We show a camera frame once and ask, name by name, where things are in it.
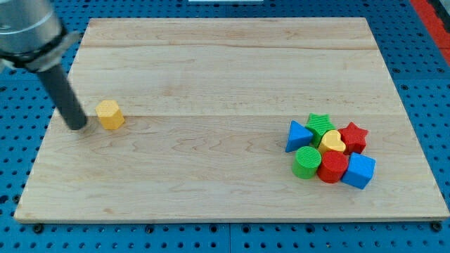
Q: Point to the wooden board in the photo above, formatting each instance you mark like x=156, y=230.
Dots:
x=207, y=104

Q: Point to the yellow hexagon block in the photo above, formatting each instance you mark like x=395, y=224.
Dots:
x=109, y=114

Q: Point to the blue triangle block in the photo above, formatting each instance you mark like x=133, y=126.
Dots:
x=298, y=136

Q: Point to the green star block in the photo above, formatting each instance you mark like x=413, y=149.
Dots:
x=319, y=125

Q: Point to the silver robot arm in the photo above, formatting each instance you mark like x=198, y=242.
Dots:
x=34, y=38

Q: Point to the red cylinder block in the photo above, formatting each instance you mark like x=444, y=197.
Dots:
x=333, y=166

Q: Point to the red star block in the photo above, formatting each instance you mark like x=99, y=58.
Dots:
x=354, y=138

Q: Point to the blue cube block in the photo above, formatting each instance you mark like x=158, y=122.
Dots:
x=360, y=171

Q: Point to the yellow heart block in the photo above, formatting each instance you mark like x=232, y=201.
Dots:
x=331, y=141

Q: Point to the green cylinder block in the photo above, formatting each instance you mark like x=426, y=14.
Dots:
x=306, y=162

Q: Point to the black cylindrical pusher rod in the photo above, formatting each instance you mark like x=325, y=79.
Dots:
x=58, y=87

